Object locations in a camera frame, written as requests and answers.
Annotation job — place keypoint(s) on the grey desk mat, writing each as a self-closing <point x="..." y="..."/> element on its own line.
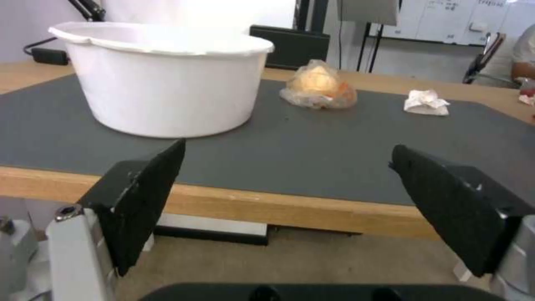
<point x="292" y="141"/>

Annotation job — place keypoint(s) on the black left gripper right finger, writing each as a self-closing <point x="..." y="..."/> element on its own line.
<point x="455" y="207"/>

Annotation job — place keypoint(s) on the red and white wrapper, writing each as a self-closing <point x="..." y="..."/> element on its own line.
<point x="527" y="94"/>

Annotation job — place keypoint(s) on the grey panel on stand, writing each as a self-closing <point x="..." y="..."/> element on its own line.
<point x="368" y="12"/>

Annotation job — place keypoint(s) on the black monitor base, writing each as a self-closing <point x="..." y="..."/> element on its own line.
<point x="292" y="45"/>

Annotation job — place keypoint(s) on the person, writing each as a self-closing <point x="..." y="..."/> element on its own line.
<point x="520" y="53"/>

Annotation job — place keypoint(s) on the crumpled clear plastic bag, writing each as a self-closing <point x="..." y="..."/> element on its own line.
<point x="319" y="84"/>

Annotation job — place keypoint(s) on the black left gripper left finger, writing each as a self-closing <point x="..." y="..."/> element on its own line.
<point x="138" y="200"/>

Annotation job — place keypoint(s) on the whiteboard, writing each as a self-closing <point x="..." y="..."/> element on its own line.
<point x="443" y="20"/>

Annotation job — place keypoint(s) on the white plastic tub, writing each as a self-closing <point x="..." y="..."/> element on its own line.
<point x="167" y="78"/>

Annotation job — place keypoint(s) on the black power adapter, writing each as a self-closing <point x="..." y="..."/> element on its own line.
<point x="50" y="55"/>

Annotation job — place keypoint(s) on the crumpled white paper tissue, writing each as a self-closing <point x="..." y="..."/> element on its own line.
<point x="426" y="103"/>

